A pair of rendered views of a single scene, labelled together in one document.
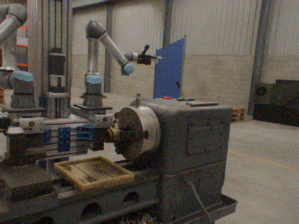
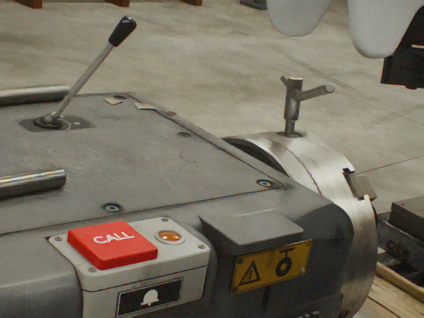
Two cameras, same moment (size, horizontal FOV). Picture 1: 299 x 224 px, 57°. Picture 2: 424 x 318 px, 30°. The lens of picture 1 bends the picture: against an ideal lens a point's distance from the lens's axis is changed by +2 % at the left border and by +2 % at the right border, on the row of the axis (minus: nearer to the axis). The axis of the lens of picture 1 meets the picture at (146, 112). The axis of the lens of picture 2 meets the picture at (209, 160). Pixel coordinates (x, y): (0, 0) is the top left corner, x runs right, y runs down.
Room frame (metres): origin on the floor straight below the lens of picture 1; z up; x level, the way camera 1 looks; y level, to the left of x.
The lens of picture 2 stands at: (2.68, -0.09, 1.59)
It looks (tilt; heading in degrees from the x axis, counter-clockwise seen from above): 20 degrees down; 178
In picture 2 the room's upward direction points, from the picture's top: 10 degrees clockwise
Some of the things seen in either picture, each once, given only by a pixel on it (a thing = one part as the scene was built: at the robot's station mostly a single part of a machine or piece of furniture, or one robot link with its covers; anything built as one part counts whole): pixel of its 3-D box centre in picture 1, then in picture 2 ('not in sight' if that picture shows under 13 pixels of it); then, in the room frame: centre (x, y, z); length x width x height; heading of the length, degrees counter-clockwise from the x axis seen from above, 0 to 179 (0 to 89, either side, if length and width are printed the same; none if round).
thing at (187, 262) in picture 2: not in sight; (128, 268); (2.03, -0.12, 1.23); 0.13 x 0.08 x 0.05; 129
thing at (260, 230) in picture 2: not in sight; (246, 232); (1.93, -0.01, 1.24); 0.09 x 0.08 x 0.03; 129
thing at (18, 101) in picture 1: (23, 99); not in sight; (1.77, 0.81, 1.21); 0.15 x 0.15 x 0.10
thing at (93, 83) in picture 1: (93, 83); not in sight; (2.08, 0.42, 1.33); 0.13 x 0.12 x 0.14; 17
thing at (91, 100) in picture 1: (93, 99); not in sight; (2.07, 0.42, 1.21); 0.15 x 0.15 x 0.10
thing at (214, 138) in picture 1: (179, 129); (36, 310); (1.85, -0.23, 1.06); 0.59 x 0.48 x 0.39; 129
